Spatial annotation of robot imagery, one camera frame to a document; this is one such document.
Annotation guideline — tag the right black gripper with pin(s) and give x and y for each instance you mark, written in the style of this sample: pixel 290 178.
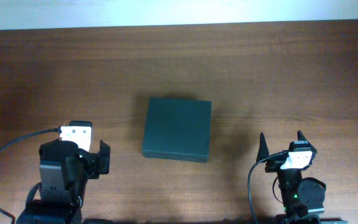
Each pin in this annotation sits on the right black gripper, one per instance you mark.
pixel 274 164

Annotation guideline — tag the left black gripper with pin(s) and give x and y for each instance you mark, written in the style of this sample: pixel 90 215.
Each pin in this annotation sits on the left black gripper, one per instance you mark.
pixel 99 162

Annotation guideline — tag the dark green hinged box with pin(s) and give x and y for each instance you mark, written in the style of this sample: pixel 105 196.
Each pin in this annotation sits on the dark green hinged box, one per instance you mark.
pixel 177 129

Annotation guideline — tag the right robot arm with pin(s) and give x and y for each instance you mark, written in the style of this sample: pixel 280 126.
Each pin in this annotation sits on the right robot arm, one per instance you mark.
pixel 302 198

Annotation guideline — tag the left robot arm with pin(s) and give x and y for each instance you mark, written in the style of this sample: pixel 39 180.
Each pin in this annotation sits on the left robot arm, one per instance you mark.
pixel 64 171

